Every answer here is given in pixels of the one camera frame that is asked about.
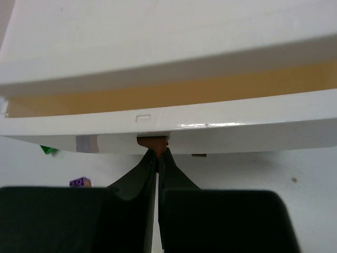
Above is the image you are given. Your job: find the white three-drawer storage box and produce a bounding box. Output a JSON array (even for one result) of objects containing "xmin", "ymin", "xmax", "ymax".
[{"xmin": 0, "ymin": 0, "xmax": 337, "ymax": 159}]

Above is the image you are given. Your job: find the purple flat lego plate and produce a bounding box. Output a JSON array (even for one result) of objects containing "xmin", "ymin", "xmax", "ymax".
[{"xmin": 69, "ymin": 177, "xmax": 92, "ymax": 188}]

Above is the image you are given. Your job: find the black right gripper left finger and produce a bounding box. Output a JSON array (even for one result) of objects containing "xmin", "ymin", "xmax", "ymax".
[{"xmin": 1, "ymin": 151, "xmax": 157, "ymax": 252}]

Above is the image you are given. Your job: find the green small lego brick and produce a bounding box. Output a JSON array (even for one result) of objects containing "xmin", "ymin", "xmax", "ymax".
[{"xmin": 40, "ymin": 145, "xmax": 58, "ymax": 155}]

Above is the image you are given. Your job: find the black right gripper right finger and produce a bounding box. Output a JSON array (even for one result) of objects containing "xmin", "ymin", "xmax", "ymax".
[{"xmin": 158, "ymin": 149, "xmax": 300, "ymax": 252}]

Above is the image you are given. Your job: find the white top drawer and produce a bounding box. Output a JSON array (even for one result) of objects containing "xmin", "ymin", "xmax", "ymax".
[{"xmin": 1, "ymin": 61, "xmax": 336, "ymax": 154}]

